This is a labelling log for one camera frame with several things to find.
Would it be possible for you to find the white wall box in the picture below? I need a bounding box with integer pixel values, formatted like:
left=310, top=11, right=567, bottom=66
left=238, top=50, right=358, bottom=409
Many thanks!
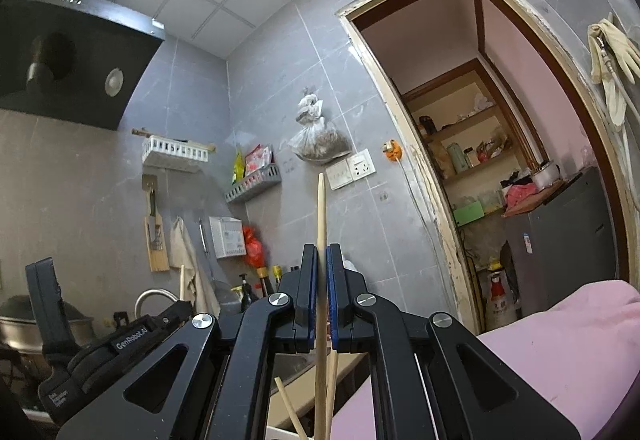
left=208, top=216, right=247, bottom=261

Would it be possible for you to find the white wall rack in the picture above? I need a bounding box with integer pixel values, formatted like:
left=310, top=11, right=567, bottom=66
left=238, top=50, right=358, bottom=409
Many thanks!
left=141, top=136, right=210, bottom=174

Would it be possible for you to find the brown pump bottle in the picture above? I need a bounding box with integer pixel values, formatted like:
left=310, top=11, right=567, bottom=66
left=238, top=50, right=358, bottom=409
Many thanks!
left=231, top=273, right=261, bottom=315

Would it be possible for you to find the red cloth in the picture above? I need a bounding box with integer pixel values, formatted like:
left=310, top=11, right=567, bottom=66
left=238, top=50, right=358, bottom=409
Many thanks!
left=505, top=183, right=541, bottom=211

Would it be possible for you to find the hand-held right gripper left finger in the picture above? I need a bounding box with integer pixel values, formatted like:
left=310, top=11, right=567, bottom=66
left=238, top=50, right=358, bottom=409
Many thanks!
left=56, top=244, right=319, bottom=440

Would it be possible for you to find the green thermos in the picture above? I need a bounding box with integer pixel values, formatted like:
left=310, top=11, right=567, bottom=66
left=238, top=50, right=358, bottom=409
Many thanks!
left=446, top=142, right=469, bottom=175

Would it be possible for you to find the white wall switch plate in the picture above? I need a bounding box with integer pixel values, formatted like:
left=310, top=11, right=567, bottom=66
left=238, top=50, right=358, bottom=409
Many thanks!
left=325, top=159, right=354, bottom=191

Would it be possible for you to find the grey wall basket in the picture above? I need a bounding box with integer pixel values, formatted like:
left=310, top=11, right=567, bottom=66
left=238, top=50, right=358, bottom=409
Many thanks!
left=224, top=165, right=283, bottom=205

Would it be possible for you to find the dark soy sauce bottle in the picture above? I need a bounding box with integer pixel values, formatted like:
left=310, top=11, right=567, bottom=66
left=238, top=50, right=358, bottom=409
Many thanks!
left=256, top=266, right=277, bottom=299

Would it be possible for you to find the red plastic bag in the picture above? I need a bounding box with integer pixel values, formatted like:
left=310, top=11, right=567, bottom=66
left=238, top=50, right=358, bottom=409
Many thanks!
left=242, top=226, right=267, bottom=269

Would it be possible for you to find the plastic bag of dried goods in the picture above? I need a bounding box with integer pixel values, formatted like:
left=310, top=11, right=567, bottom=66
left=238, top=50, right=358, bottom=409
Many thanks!
left=286, top=88, right=354, bottom=165

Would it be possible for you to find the black range hood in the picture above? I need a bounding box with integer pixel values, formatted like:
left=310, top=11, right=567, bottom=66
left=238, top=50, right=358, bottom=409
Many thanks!
left=0, top=0, right=167, bottom=131

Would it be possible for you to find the white wall socket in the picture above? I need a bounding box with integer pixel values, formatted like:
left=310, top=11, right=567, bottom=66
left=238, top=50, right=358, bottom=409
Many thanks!
left=348, top=148, right=375, bottom=182

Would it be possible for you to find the large steel cooking pot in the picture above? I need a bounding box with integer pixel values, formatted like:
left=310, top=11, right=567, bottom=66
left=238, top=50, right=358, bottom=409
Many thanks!
left=0, top=295, right=96, bottom=363

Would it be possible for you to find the white bottle red label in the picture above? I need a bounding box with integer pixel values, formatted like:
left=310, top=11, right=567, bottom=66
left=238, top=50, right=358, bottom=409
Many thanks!
left=481, top=259, right=521, bottom=332

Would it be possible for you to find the pink floral blanket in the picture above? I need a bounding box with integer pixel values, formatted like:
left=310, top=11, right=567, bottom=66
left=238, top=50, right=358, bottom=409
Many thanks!
left=330, top=280, right=640, bottom=440

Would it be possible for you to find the red white packet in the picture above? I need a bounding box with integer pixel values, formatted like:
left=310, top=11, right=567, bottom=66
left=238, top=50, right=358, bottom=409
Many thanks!
left=245, top=145, right=274, bottom=175

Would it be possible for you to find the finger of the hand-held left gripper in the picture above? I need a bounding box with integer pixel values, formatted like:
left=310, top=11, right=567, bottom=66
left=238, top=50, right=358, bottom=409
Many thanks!
left=152, top=300, right=197, bottom=318

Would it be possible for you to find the steel faucet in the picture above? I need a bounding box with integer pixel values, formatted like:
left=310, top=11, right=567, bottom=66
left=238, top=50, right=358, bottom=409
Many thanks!
left=133, top=288, right=193, bottom=323

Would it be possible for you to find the wooden shelf unit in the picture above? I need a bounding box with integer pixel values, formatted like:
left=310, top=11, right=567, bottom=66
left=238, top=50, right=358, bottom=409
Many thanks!
left=402, top=58, right=546, bottom=221

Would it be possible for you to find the worn wooden door frame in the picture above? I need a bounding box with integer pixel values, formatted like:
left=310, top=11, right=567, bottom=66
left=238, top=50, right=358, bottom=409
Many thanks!
left=336, top=0, right=640, bottom=336

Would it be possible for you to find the grey fridge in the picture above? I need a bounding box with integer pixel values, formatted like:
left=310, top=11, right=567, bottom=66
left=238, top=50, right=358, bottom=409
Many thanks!
left=501, top=166, right=621, bottom=318

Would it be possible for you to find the green box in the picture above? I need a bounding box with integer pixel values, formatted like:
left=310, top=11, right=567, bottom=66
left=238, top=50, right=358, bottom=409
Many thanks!
left=452, top=201, right=486, bottom=227

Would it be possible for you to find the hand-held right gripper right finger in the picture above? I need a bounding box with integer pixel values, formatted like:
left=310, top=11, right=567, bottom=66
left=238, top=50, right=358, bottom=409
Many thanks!
left=327, top=244, right=576, bottom=440

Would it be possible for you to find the wooden chopstick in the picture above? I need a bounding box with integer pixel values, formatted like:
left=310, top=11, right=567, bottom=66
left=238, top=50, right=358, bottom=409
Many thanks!
left=326, top=352, right=340, bottom=440
left=314, top=173, right=328, bottom=440
left=274, top=376, right=308, bottom=440

